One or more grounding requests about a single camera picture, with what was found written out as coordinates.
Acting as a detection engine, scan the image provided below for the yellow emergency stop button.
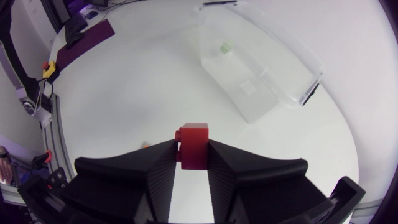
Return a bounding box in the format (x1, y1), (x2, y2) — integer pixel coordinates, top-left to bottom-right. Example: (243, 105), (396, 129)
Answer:
(42, 60), (58, 79)

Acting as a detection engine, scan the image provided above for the black keyboard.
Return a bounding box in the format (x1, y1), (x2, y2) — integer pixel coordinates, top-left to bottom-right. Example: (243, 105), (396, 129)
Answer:
(63, 12), (89, 43)

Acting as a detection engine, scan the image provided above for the dark mat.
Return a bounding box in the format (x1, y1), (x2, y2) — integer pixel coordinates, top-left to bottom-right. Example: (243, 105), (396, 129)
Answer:
(55, 19), (116, 72)

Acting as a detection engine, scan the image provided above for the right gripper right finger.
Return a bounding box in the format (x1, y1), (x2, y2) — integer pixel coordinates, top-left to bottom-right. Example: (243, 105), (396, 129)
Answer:
(207, 139), (334, 224)

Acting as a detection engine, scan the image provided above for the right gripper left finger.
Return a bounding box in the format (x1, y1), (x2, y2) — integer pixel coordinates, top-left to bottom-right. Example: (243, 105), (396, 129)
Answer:
(60, 139), (178, 224)

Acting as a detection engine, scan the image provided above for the red toy brick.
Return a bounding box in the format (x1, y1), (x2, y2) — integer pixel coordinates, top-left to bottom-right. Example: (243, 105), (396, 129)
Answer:
(174, 122), (210, 171)

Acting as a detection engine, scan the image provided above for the clear plastic container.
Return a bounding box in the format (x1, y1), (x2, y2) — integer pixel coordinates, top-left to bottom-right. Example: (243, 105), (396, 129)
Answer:
(192, 0), (325, 124)

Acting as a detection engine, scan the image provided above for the person's hand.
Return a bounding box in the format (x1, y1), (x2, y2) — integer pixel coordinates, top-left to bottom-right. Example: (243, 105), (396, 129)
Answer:
(0, 146), (14, 187)

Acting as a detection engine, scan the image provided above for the dark screen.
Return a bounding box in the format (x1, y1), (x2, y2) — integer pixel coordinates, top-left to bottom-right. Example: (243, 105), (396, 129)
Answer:
(40, 0), (72, 34)

